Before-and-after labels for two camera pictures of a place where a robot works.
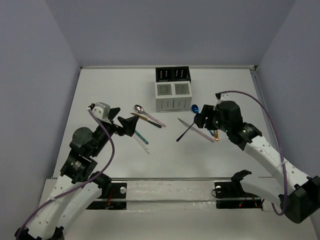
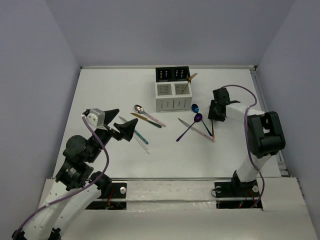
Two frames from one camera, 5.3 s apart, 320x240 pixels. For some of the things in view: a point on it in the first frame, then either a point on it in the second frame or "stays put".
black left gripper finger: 113,113 stays put
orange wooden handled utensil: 216,135 -> 189,81
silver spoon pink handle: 140,109 stays put
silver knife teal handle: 140,136 stays put
